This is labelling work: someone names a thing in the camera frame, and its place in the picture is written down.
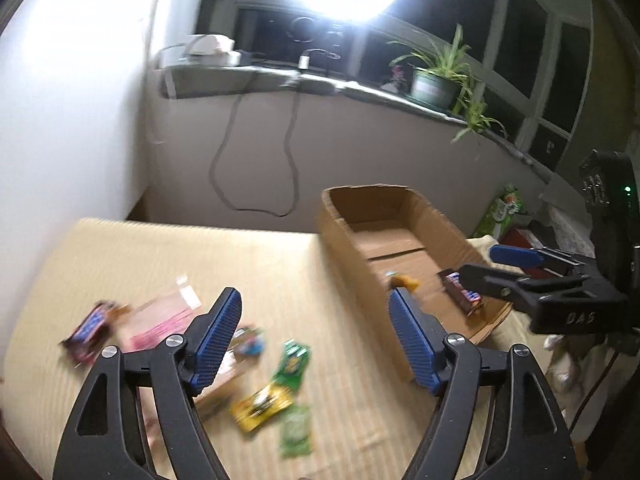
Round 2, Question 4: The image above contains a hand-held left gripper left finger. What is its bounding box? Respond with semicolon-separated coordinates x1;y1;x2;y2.
52;287;244;480

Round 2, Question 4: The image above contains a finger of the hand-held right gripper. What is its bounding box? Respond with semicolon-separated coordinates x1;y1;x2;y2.
489;244;601;281
457;262;601;318

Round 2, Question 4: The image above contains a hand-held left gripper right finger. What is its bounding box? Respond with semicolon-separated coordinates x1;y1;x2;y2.
388;287;576;480

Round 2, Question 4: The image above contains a brown chocolate bar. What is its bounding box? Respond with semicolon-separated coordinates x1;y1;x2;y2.
60;301;123;367
436;270;486;317

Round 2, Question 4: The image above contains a small colourful snack packet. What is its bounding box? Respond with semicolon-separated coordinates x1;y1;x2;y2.
231;327;266;358

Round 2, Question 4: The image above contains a brown snack packet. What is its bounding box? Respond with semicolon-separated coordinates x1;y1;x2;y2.
192;350;246;418

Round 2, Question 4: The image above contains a pink snack packet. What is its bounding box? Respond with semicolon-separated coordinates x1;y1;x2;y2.
117;275;203;353

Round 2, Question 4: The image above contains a yellow snack packet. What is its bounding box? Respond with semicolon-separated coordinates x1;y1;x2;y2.
230;382;293;433

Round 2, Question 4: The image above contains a cardboard box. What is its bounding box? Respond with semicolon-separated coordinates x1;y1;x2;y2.
316;185;516;383

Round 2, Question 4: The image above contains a light green snack packet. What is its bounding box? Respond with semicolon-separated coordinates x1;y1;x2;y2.
280;405;313;458

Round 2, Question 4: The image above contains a red box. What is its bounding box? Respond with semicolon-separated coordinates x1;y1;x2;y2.
500;227;551;261

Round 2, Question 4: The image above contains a white patterned cloth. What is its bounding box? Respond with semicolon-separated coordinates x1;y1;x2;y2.
547;207;596;251

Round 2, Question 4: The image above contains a green snack bag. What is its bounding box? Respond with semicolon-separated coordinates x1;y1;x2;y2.
475;185;528;238

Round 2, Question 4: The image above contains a small orange snack packet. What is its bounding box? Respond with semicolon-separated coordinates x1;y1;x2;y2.
385;271;421;293

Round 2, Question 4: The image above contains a potted spider plant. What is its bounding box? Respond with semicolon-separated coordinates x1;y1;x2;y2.
387;24;508;143

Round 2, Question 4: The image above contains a grey stone windowsill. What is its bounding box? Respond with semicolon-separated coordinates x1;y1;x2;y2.
160;62;566;181

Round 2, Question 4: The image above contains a white power adapter stack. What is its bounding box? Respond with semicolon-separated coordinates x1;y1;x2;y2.
161;50;251;68

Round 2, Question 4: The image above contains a black cable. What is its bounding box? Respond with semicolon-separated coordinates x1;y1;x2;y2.
209;72;308;218

